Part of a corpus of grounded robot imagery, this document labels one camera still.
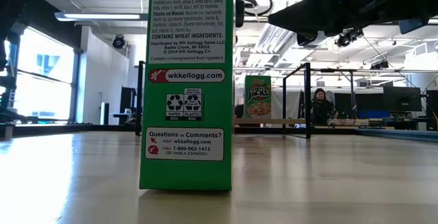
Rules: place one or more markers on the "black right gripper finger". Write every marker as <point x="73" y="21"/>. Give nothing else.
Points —
<point x="311" y="5"/>
<point x="315" y="25"/>

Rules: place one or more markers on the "green Apple Jacks cereal box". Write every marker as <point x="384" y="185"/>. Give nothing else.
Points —
<point x="188" y="107"/>
<point x="257" y="97"/>

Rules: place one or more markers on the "black ceiling spotlight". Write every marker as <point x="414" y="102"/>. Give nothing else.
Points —
<point x="349" y="38"/>
<point x="380" y="65"/>

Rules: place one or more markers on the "person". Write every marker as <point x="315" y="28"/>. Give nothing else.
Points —
<point x="321" y="109"/>

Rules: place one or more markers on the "black computer monitor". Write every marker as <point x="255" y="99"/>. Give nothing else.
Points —
<point x="433" y="107"/>
<point x="402" y="99"/>

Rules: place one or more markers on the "blue flat panel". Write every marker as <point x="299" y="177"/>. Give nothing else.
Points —
<point x="373" y="114"/>

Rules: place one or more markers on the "black cabinet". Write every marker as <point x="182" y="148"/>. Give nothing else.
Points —
<point x="126" y="104"/>

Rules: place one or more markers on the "long ceiling light strip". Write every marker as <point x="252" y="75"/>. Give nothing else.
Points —
<point x="102" y="16"/>

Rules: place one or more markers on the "white tower unit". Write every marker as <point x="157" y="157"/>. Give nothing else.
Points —
<point x="104" y="114"/>

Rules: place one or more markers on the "large bright window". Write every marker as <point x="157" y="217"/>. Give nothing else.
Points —
<point x="44" y="90"/>

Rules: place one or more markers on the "black equipment rack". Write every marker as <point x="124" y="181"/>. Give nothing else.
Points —
<point x="5" y="83"/>

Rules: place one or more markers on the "small grey block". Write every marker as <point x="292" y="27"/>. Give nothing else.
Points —
<point x="7" y="131"/>

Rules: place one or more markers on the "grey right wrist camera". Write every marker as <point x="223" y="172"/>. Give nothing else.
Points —
<point x="412" y="26"/>

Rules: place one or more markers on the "round black ceiling camera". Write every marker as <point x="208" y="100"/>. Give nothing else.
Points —
<point x="118" y="42"/>

